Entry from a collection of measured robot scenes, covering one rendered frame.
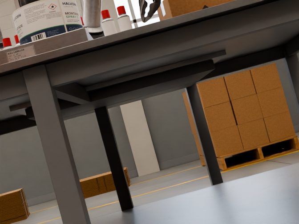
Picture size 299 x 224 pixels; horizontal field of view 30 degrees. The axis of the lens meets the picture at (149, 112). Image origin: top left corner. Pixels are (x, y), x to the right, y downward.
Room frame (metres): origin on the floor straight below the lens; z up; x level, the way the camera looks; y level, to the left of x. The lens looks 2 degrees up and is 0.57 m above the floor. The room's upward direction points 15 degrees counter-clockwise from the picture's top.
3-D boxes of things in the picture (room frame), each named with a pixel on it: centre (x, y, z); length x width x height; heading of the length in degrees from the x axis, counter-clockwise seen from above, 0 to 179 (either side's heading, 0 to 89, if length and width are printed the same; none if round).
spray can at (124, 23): (2.23, 0.00, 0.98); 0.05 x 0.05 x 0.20
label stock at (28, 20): (1.72, 0.23, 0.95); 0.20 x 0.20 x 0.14
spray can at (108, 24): (2.23, 0.07, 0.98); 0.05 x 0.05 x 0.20
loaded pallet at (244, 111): (6.06, -0.88, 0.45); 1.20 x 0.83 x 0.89; 5
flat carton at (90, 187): (6.80, 0.77, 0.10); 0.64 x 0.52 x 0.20; 91
